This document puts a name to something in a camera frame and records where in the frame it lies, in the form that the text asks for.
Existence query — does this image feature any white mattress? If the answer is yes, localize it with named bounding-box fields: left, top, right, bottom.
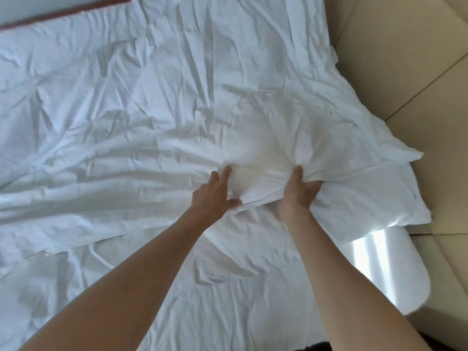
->
left=342, top=226, right=431, bottom=315

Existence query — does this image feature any white duvet cover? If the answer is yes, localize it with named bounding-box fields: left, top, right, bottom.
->
left=0, top=0, right=425, bottom=277

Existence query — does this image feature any person's right forearm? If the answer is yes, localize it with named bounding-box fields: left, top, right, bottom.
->
left=280, top=210, right=422, bottom=351

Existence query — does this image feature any person's right hand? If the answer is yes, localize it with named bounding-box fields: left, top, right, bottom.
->
left=279, top=165, right=324, bottom=217

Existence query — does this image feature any person's left forearm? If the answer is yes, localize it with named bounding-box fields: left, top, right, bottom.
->
left=18, top=207, right=221, bottom=351

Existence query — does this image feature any person's left hand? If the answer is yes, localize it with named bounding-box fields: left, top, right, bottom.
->
left=190, top=165, right=243, bottom=224

